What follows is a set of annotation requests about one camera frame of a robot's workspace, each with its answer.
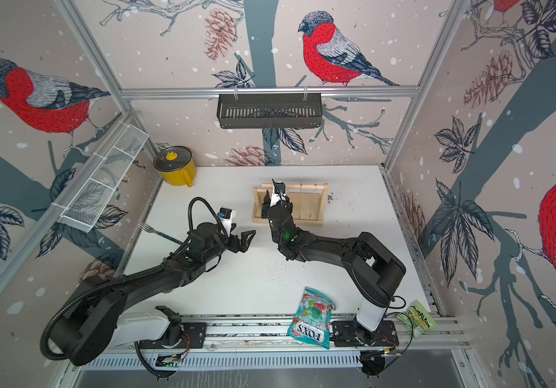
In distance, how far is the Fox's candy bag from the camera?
73 cm

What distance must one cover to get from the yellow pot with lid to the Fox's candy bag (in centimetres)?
74

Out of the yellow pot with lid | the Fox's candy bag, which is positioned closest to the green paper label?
the Fox's candy bag

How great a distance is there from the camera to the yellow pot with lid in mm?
1086

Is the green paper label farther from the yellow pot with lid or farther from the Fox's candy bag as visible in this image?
the yellow pot with lid
